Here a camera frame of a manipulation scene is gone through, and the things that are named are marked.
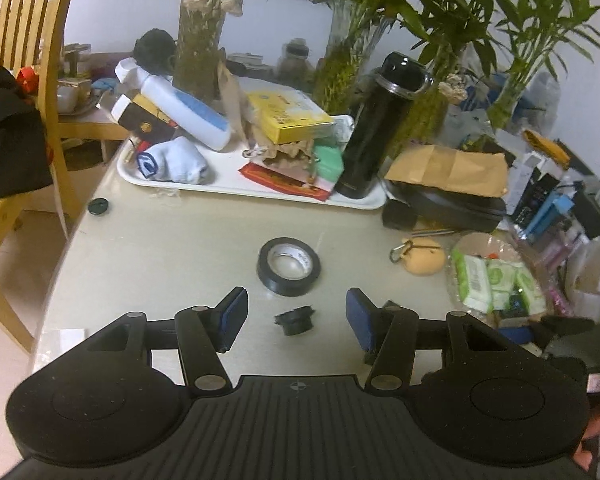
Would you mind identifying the white carton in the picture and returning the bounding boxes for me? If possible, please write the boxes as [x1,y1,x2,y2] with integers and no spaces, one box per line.
[505,153,544,202]

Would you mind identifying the slim glass bamboo vase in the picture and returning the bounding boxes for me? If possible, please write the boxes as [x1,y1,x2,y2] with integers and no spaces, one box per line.
[486,0,600,132]

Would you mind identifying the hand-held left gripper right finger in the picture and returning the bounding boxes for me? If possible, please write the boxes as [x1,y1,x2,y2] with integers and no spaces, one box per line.
[346,288,518,392]

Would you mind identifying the orange round pouch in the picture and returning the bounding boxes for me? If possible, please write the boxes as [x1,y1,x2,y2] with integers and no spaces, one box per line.
[389,237,447,277]

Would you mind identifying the black cloth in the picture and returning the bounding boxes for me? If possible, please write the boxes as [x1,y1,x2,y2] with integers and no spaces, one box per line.
[0,66,54,209]

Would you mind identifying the brown paper bag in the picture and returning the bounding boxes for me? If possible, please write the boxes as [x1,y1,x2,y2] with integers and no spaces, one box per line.
[215,57,254,144]

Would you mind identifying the crumpled brown paper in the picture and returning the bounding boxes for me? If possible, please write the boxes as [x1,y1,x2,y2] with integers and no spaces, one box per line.
[241,135,327,182]

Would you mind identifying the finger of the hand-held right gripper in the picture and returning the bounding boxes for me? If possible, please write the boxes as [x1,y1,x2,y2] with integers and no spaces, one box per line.
[499,316,596,345]

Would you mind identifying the black fluffy item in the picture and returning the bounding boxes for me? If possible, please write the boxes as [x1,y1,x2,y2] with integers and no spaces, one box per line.
[131,27,179,74]

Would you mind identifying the tall glass bamboo vase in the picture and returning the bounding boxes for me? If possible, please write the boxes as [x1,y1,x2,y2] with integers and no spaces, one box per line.
[395,0,491,157]

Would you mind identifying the yellow box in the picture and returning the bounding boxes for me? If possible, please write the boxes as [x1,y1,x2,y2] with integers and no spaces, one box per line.
[246,89,337,145]

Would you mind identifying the black tape roll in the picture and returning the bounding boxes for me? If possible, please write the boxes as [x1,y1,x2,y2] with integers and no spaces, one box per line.
[256,236,322,297]

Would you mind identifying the dried flower vase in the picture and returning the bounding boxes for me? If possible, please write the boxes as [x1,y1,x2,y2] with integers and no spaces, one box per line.
[171,0,259,104]

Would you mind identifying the yellow striped item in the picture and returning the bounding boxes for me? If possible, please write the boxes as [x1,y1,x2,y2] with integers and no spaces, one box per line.
[521,128,573,167]

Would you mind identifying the white plastic bag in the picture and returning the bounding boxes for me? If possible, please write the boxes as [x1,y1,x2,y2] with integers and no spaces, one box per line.
[564,233,600,319]

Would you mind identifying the white tray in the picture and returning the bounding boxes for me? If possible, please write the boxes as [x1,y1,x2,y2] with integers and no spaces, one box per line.
[116,114,388,211]

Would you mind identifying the green box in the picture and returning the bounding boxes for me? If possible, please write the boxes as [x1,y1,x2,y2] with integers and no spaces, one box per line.
[309,144,344,184]

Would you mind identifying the white sock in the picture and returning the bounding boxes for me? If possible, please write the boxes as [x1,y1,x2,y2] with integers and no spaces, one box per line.
[135,135,212,185]

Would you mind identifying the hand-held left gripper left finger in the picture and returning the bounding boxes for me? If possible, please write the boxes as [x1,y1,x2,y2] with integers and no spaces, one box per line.
[86,287,250,394]

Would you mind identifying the black printed carton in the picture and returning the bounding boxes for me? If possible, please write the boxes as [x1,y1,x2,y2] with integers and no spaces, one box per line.
[510,173,557,227]

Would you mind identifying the black thermos bottle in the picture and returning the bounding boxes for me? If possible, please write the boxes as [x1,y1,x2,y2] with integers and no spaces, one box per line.
[333,51,434,200]

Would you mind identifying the wooden chair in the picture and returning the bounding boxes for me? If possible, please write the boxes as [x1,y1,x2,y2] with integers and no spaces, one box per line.
[0,0,84,357]

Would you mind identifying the brown paper envelope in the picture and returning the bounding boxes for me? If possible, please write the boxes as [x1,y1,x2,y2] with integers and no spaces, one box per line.
[383,143,510,198]

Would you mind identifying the cut glass bamboo vase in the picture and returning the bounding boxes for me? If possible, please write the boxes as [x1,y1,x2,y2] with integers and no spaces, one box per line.
[310,0,431,114]

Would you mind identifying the red packet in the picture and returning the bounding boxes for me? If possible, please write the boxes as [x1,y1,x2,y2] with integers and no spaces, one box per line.
[239,161,334,204]

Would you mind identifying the green wet wipe packet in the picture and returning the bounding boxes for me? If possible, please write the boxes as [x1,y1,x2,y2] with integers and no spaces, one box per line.
[514,264,547,314]
[451,251,494,314]
[485,259,519,312]

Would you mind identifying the blue box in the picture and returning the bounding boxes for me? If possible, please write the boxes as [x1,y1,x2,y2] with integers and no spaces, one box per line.
[521,193,578,239]

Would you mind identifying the black box with gold emblem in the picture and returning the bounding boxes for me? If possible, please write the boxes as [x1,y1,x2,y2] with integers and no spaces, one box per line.
[116,92,177,145]

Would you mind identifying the small black lens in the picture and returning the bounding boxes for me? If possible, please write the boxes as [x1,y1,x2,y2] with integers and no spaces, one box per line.
[273,304,315,337]

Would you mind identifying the white lotion bottle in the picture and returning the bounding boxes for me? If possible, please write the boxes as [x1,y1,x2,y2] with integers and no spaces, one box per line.
[114,57,233,152]

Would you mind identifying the red ribbon bow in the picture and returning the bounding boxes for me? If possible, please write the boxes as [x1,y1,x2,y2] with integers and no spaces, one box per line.
[16,66,43,94]

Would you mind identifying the dark grey zip case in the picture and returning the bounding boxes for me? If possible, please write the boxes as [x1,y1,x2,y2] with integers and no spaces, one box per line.
[385,179,508,234]

